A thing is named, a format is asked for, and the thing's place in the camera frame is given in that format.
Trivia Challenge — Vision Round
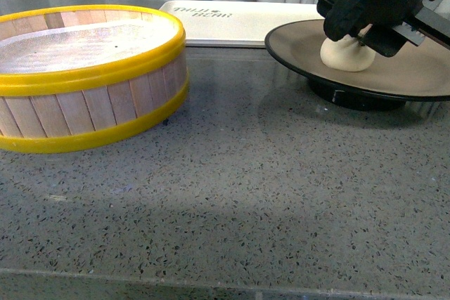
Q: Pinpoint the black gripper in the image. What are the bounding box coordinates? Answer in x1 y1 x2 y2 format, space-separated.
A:
317 0 449 58

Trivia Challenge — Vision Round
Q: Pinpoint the white steamed bun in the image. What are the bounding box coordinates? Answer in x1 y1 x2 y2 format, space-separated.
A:
320 35 376 72

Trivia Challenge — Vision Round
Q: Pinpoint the brown plate with black rim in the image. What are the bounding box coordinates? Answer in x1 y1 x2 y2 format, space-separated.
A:
264 20 449 111

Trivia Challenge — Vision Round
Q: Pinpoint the white rectangular plastic tray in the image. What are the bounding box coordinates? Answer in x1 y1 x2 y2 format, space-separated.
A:
160 0 323 48

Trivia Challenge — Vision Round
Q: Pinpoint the white mesh steamer liner cloth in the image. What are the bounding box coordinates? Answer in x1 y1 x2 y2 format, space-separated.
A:
1 18 179 74

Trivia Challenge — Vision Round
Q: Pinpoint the yellow rimmed wooden steamer basket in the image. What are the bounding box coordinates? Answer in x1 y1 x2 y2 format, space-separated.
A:
1 4 189 153

